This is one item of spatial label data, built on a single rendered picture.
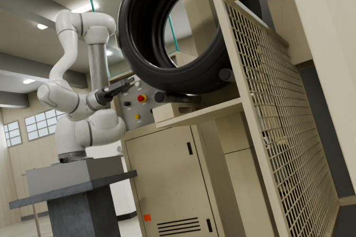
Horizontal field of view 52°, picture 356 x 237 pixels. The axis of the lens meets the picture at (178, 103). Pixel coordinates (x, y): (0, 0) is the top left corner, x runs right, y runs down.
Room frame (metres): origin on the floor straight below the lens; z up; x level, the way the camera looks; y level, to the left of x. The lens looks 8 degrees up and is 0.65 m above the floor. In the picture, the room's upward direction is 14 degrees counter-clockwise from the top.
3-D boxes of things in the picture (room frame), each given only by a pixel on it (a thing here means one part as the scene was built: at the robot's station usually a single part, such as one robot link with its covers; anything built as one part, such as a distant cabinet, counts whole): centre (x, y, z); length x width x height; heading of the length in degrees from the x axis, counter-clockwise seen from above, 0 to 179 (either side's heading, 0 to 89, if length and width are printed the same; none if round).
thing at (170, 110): (1.56, -0.01, 0.84); 0.36 x 0.09 x 0.06; 154
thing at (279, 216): (1.15, -0.33, 0.65); 0.90 x 0.02 x 0.70; 154
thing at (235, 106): (1.50, -0.14, 0.80); 0.37 x 0.36 x 0.02; 64
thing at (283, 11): (1.53, -0.58, 1.05); 0.20 x 0.15 x 0.30; 154
